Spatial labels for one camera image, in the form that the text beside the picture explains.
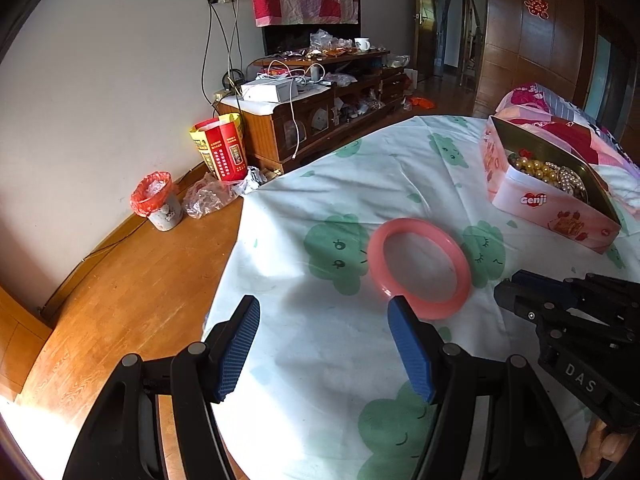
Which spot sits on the patchwork quilt bed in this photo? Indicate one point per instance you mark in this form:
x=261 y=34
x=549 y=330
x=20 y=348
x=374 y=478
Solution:
x=542 y=111

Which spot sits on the person hand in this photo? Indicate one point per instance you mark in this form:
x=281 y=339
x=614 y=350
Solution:
x=602 y=444

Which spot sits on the wooden wardrobe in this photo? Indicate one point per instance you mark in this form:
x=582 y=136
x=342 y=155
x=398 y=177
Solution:
x=473 y=52

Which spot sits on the wooden tv cabinet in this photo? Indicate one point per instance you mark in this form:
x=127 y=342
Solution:
x=325 y=104

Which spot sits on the clear plastic bag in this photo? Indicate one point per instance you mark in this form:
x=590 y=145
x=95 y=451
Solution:
x=208 y=194

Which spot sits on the white mug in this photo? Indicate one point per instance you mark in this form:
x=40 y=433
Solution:
x=362 y=44

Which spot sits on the red yellow gift bag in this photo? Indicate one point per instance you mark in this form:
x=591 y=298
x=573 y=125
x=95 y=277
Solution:
x=220 y=143

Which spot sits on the red double happiness sticker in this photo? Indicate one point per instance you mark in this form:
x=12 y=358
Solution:
x=538 y=8

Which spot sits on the bin with red liner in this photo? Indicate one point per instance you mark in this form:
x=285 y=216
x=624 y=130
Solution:
x=155 y=199

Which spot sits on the pink bangle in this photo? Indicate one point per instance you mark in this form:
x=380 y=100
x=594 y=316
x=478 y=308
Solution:
x=413 y=258

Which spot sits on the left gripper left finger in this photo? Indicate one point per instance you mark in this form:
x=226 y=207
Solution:
x=121 y=437

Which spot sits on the white box on cabinet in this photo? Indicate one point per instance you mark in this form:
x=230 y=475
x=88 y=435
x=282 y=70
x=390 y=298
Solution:
x=267 y=90

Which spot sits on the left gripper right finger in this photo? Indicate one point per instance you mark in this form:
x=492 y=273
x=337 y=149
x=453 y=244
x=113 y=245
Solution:
x=524 y=438

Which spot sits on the black television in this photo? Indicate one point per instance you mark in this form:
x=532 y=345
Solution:
x=281 y=38

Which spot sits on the pink biscuit tin box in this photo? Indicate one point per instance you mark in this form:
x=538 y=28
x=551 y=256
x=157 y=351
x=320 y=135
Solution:
x=555 y=189

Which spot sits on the orange item on floor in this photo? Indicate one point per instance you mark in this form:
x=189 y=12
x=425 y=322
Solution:
x=420 y=101

